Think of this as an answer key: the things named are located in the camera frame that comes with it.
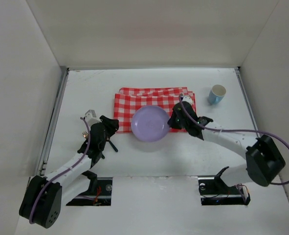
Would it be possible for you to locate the purple plastic plate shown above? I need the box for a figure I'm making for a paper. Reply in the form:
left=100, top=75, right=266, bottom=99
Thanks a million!
left=131, top=105, right=170, bottom=142

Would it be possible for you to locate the red white checkered cloth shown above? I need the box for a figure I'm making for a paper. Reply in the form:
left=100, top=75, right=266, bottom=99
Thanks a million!
left=113, top=87, right=196, bottom=133

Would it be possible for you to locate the light blue mug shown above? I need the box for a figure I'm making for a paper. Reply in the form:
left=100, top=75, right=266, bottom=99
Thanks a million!
left=207, top=84, right=226, bottom=105

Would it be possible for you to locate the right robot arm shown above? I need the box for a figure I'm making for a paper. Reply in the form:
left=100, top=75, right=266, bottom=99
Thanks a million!
left=168, top=101, right=286, bottom=187

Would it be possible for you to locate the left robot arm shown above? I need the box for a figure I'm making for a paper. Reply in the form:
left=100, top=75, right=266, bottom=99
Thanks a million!
left=19, top=116, right=119, bottom=229

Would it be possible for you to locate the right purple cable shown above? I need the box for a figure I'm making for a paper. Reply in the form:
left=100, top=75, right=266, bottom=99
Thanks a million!
left=178, top=94, right=289, bottom=185

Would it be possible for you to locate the gold fork dark handle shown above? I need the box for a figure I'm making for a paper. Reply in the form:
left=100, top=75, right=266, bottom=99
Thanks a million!
left=82, top=132, right=89, bottom=139

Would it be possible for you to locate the gold knife dark handle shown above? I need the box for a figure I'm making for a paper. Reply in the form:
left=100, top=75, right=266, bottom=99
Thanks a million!
left=108, top=139, right=118, bottom=152

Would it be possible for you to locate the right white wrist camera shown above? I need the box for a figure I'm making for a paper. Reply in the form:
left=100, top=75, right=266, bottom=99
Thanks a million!
left=180, top=94, right=193, bottom=105

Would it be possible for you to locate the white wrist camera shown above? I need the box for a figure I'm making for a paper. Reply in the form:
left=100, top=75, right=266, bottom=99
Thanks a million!
left=84, top=110, right=100, bottom=126
left=180, top=94, right=193, bottom=105

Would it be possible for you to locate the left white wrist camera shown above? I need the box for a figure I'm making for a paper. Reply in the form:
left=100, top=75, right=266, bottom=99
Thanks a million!
left=84, top=110, right=100, bottom=126

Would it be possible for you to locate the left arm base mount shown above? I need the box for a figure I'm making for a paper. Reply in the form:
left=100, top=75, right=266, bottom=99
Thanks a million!
left=66, top=171, right=113, bottom=207

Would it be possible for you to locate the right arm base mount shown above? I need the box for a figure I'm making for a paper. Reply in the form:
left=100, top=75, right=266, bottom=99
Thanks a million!
left=198, top=166, right=251, bottom=206

